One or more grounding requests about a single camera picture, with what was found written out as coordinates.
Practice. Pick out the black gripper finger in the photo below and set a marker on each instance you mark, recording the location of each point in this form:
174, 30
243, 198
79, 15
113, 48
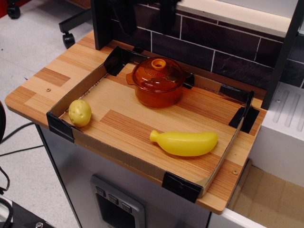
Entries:
125, 14
167, 13

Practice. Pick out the orange transparent pot lid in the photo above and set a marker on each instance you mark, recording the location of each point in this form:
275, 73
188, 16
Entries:
157, 75

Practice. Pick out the orange transparent pot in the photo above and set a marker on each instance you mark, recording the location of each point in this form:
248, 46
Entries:
159, 92

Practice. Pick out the light wooden shelf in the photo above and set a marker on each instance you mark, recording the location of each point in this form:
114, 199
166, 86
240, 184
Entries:
236, 15

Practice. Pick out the pale yellow toy potato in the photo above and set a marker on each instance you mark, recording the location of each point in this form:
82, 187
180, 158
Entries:
79, 113

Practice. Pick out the black chair base with casters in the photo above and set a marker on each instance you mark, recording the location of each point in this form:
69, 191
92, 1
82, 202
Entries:
13, 11

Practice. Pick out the yellow toy banana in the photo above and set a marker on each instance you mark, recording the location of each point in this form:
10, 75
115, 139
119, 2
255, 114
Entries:
185, 144

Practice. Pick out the grey toy kitchen cabinet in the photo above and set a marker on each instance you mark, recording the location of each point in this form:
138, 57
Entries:
75, 165

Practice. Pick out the cardboard fence with black tape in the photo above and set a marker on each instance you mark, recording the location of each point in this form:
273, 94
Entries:
120, 127

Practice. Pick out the silver oven control panel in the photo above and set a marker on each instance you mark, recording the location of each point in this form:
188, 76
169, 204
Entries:
116, 208

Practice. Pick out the white toy sink unit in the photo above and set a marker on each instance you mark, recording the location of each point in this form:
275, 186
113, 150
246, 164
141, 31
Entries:
270, 192

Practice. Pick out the black upright post right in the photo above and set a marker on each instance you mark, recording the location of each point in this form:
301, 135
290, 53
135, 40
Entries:
287, 46

